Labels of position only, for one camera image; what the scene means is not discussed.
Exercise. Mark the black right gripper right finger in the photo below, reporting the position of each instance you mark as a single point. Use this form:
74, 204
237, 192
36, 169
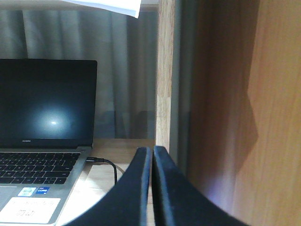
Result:
177, 202

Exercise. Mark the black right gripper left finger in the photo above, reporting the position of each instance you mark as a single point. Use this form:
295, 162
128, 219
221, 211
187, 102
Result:
126, 203

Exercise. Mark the white paper sheet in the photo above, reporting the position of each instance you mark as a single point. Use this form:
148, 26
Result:
125, 7

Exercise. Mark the grey open laptop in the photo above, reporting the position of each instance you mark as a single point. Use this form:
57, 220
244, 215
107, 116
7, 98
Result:
47, 113

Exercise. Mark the wooden shelf unit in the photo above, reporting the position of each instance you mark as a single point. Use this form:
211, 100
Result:
228, 103

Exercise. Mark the grey curtain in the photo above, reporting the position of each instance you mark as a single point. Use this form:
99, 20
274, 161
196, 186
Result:
124, 47

